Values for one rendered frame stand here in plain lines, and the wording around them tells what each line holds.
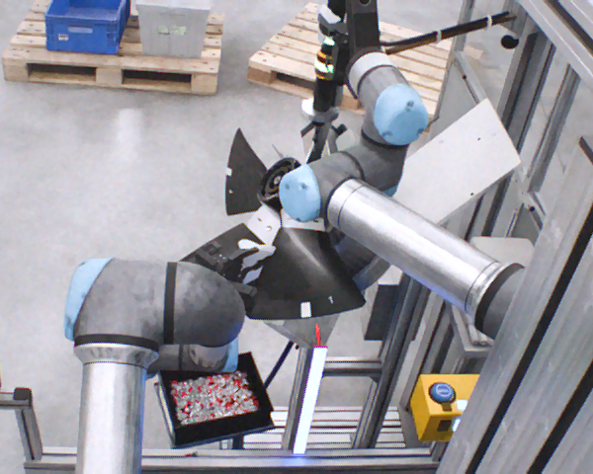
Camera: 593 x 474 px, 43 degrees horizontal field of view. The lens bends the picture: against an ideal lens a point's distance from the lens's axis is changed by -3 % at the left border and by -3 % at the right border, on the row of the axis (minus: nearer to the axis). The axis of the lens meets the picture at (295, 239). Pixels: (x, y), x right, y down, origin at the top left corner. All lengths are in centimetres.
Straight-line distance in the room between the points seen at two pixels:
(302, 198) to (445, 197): 69
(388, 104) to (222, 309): 37
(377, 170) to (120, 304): 42
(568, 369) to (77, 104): 401
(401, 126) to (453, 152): 69
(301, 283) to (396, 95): 51
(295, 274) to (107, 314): 55
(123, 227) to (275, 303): 202
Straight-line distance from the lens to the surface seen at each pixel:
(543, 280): 38
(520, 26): 183
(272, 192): 163
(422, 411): 150
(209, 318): 105
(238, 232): 171
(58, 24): 442
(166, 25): 432
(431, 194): 174
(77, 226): 343
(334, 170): 108
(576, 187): 35
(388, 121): 108
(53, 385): 282
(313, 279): 148
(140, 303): 103
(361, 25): 123
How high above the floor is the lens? 219
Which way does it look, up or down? 40 degrees down
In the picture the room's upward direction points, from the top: 9 degrees clockwise
